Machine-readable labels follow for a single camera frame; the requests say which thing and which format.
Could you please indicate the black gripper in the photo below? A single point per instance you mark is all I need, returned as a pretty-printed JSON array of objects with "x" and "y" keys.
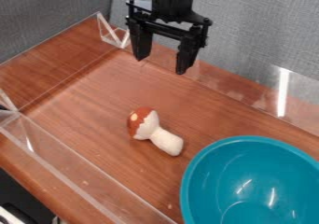
[{"x": 169, "y": 18}]

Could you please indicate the red and white toy mushroom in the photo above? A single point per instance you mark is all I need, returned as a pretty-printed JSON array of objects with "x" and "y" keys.
[{"x": 143, "y": 124}]

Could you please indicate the blue plastic bowl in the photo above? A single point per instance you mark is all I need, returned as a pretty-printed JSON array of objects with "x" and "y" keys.
[{"x": 250, "y": 180}]

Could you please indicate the clear acrylic back barrier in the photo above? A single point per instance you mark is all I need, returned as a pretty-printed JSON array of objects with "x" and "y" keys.
[{"x": 271, "y": 89}]

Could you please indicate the clear acrylic barrier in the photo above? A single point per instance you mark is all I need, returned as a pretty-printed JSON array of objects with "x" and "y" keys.
[
  {"x": 271, "y": 89},
  {"x": 83, "y": 193}
]

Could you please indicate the clear acrylic front barrier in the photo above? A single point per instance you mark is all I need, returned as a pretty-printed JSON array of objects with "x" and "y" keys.
[{"x": 83, "y": 193}]

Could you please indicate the black and white corner object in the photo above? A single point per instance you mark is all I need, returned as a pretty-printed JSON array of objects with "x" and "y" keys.
[{"x": 21, "y": 204}]

